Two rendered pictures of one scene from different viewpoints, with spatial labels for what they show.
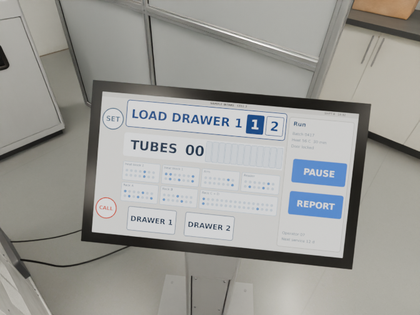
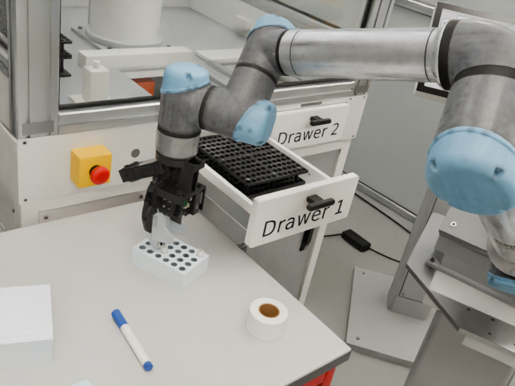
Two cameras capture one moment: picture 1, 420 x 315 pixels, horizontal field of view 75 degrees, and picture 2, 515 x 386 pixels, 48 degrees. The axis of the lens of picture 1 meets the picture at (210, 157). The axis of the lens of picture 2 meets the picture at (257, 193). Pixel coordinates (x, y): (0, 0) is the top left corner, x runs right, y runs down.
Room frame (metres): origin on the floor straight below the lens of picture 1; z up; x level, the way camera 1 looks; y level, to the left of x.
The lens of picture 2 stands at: (-1.51, 0.53, 1.47)
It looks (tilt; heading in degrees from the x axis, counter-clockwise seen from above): 29 degrees down; 4
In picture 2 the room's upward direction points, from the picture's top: 12 degrees clockwise
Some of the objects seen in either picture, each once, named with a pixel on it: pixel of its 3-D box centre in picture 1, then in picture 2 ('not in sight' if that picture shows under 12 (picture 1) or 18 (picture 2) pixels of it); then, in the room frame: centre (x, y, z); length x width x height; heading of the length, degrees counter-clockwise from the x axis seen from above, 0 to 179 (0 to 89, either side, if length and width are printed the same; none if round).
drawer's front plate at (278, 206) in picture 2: not in sight; (304, 207); (-0.45, 0.50, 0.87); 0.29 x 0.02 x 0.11; 139
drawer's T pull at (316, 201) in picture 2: not in sight; (316, 201); (-0.47, 0.48, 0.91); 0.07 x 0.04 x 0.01; 139
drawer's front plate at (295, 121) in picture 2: not in sight; (308, 126); (0.00, 0.53, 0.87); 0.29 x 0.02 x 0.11; 139
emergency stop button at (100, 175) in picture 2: not in sight; (99, 174); (-0.52, 0.92, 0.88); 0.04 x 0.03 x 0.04; 139
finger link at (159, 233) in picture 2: not in sight; (161, 234); (-0.63, 0.75, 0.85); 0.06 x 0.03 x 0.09; 70
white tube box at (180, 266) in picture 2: not in sight; (170, 259); (-0.61, 0.73, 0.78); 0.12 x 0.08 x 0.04; 70
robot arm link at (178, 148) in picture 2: not in sight; (178, 140); (-0.61, 0.74, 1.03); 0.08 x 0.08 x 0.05
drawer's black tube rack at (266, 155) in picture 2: not in sight; (245, 166); (-0.32, 0.65, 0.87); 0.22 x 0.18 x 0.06; 49
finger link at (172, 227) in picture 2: not in sight; (174, 226); (-0.60, 0.73, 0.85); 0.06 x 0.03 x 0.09; 70
